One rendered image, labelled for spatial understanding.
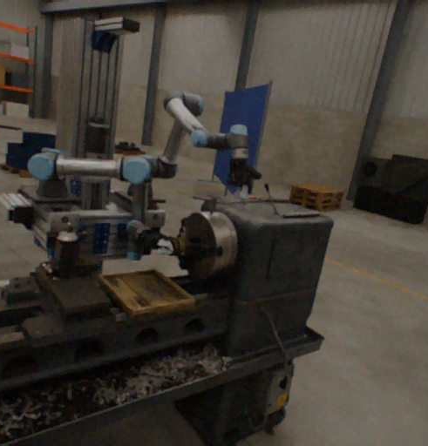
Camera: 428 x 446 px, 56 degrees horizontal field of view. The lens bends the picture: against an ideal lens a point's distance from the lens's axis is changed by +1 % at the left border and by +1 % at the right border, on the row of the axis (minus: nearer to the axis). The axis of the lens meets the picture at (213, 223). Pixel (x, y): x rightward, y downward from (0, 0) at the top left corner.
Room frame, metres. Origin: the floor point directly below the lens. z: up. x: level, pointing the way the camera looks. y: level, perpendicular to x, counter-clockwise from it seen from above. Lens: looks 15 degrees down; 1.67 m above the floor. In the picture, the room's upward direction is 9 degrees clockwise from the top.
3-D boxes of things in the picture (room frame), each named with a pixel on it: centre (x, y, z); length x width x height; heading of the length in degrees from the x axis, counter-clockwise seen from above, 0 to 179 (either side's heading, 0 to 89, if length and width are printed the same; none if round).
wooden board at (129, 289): (1.64, 0.25, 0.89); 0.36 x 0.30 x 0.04; 39
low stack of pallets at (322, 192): (9.68, -2.35, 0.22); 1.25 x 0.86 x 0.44; 142
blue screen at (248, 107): (8.68, -0.15, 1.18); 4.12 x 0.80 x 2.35; 11
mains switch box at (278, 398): (1.87, -0.45, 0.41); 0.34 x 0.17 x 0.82; 129
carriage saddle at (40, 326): (1.40, 0.55, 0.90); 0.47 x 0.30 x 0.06; 39
